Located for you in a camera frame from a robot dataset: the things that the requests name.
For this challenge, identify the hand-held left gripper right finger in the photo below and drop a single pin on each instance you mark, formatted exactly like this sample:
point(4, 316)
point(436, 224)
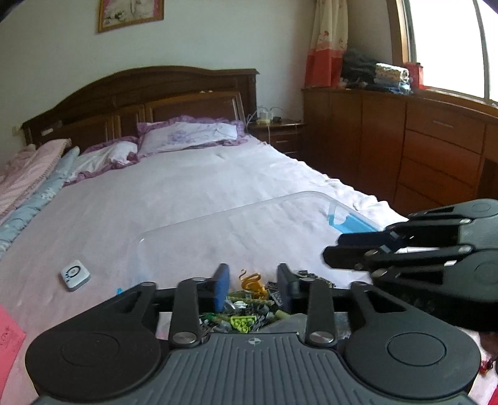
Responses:
point(284, 290)

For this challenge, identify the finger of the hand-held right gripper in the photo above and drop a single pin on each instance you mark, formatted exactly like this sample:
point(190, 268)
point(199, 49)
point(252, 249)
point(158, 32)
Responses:
point(342, 257)
point(362, 238)

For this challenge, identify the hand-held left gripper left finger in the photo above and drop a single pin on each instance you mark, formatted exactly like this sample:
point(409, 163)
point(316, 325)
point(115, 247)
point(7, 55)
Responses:
point(221, 288)

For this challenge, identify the gold toy piece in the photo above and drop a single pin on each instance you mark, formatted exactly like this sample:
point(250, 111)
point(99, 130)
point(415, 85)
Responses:
point(253, 284)

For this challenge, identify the pile of toy bricks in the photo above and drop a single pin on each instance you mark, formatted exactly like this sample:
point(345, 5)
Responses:
point(245, 315)

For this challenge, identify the clear plastic storage bin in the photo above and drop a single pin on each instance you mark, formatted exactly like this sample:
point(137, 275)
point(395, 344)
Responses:
point(233, 233)

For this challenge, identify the long wooden cabinet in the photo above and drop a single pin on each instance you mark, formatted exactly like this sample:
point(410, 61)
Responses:
point(389, 144)

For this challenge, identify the wooden nightstand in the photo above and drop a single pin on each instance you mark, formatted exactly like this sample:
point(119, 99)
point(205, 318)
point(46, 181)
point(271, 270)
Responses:
point(280, 138)

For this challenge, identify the small white square device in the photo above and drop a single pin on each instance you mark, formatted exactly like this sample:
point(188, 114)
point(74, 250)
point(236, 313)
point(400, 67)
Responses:
point(75, 275)

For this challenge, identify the large purple-trimmed pillow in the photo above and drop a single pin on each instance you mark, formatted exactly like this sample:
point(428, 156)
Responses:
point(186, 134)

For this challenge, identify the folded patterned cloth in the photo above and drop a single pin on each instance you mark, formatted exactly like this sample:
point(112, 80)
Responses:
point(391, 76)

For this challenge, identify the dark folded clothes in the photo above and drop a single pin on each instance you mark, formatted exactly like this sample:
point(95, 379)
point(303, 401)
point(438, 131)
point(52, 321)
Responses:
point(358, 68)

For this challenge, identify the red box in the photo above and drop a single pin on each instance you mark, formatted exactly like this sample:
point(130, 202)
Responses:
point(414, 76)

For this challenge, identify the small purple-trimmed pillow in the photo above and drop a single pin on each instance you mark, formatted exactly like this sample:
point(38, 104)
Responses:
point(109, 155)

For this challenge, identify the window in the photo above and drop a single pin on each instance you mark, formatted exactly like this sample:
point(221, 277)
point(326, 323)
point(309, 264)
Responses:
point(447, 43)

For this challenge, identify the red and cream curtain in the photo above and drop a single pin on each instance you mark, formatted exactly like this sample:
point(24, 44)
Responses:
point(326, 43)

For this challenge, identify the light blue quilt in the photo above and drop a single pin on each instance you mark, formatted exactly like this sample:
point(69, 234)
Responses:
point(39, 198)

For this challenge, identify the dark wooden headboard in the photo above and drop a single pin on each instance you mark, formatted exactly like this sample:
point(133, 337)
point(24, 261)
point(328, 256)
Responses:
point(155, 89)

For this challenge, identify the pink quilt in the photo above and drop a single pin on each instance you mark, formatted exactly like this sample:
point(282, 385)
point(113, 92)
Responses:
point(27, 171)

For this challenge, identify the framed wall picture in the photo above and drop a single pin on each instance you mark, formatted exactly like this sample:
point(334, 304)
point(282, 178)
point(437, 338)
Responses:
point(130, 13)

